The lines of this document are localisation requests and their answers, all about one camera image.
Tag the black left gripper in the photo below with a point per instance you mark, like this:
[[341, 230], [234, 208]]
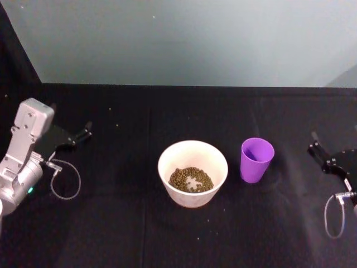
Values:
[[54, 139]]

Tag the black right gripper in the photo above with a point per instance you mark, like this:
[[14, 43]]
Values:
[[344, 164]]

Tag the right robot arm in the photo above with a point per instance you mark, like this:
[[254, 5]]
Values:
[[355, 211]]

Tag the purple plastic cup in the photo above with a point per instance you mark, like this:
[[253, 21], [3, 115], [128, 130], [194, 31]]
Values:
[[252, 170]]

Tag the pile of green beans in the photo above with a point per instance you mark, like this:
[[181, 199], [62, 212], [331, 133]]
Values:
[[205, 180]]

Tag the black table cloth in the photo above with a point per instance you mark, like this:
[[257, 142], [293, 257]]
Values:
[[111, 237]]

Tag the white paper bowl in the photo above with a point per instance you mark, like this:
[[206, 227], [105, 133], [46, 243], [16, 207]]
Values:
[[192, 156]]

